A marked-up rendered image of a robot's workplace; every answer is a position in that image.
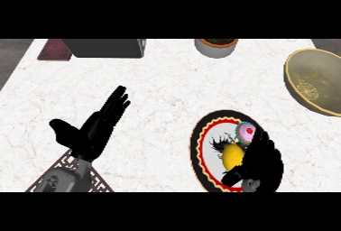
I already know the grey plant pot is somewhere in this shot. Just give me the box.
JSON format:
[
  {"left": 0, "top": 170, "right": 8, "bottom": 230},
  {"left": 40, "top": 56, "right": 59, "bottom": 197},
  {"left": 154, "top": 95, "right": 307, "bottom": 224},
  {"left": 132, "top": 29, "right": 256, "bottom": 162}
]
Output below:
[{"left": 194, "top": 39, "right": 239, "bottom": 60}]

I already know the yellow lemon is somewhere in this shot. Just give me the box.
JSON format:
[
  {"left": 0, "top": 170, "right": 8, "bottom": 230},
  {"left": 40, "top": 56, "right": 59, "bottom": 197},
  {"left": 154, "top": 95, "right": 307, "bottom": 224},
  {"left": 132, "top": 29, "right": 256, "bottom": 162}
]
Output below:
[{"left": 222, "top": 143, "right": 247, "bottom": 172}]

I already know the brown golden bowl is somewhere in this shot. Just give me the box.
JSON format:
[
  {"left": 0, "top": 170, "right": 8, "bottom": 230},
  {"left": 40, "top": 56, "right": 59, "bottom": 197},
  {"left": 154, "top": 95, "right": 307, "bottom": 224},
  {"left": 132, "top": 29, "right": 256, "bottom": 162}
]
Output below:
[{"left": 284, "top": 48, "right": 341, "bottom": 117}]

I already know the maroon pyramid object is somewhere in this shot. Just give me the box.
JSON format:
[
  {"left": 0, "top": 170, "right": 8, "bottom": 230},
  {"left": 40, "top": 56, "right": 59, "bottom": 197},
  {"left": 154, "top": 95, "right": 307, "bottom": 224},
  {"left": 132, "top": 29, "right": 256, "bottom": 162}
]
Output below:
[{"left": 36, "top": 39, "right": 76, "bottom": 61}]

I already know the black red white plate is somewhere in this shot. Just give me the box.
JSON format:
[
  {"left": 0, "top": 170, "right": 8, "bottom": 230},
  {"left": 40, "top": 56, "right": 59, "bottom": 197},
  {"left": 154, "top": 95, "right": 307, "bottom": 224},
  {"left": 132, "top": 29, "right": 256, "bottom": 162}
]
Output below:
[{"left": 189, "top": 109, "right": 267, "bottom": 193}]

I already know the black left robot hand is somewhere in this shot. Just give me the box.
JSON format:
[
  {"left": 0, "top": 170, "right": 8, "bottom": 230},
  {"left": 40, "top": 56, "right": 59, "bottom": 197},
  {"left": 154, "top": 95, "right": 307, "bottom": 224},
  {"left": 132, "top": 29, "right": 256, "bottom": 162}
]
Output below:
[{"left": 47, "top": 85, "right": 132, "bottom": 162}]

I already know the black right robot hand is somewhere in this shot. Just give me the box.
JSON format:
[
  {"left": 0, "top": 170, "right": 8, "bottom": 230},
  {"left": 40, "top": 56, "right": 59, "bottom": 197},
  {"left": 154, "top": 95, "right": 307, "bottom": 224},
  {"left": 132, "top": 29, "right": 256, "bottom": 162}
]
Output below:
[{"left": 220, "top": 129, "right": 284, "bottom": 193}]

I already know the brown patterned placemat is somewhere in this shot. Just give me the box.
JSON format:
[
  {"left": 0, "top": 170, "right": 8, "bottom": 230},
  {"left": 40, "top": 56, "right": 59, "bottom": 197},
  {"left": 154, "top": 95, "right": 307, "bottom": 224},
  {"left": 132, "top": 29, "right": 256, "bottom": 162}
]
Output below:
[{"left": 24, "top": 147, "right": 115, "bottom": 193}]

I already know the dark grey box appliance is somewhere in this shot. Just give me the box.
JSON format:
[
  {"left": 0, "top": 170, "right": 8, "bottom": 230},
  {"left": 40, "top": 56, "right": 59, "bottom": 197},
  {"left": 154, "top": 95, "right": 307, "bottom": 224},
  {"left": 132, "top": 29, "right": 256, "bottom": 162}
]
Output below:
[{"left": 61, "top": 39, "right": 148, "bottom": 59}]

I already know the pink frosted cupcake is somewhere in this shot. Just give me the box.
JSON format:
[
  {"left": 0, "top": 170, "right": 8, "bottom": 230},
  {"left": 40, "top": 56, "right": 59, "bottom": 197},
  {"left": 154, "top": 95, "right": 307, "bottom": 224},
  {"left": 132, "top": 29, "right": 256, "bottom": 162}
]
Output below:
[{"left": 235, "top": 121, "right": 259, "bottom": 146}]

